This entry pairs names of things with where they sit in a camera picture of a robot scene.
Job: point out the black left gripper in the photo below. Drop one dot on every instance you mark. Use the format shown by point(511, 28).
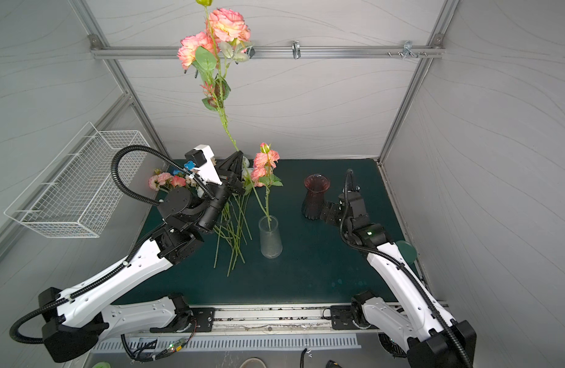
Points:
point(235, 182)

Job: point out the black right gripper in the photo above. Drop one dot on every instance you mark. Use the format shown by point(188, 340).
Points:
point(335, 213)

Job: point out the red ribbed glass vase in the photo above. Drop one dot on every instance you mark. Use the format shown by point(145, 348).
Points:
point(316, 186)

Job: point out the pink multi-bloom rose stem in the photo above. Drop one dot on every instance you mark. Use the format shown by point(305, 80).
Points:
point(264, 179)

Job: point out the clear glass vase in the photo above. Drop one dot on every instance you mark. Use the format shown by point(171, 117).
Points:
point(269, 237)

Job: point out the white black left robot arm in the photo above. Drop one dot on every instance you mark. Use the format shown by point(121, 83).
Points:
point(70, 322)

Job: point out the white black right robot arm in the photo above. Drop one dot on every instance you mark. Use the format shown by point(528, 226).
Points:
point(420, 330)

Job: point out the pink rose flower bunch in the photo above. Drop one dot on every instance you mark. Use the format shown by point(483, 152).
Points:
point(231, 226)

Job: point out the green round disc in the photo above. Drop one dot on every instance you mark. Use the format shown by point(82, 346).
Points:
point(408, 251)

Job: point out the metal bolt clamp right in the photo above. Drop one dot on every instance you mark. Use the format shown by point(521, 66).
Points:
point(406, 52)

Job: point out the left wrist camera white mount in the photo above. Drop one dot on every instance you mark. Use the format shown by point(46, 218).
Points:
point(200, 161)

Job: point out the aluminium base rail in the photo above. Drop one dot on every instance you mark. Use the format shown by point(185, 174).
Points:
point(273, 317)

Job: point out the metal ring clamp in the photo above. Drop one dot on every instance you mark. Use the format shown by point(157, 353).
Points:
point(296, 50)

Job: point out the white wire basket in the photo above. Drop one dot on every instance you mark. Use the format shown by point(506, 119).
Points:
point(75, 196)

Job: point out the aluminium crossbar rail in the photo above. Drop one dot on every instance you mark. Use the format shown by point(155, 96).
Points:
point(267, 52)

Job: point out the white slotted cable duct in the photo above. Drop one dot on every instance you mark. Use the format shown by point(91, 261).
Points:
point(218, 343)

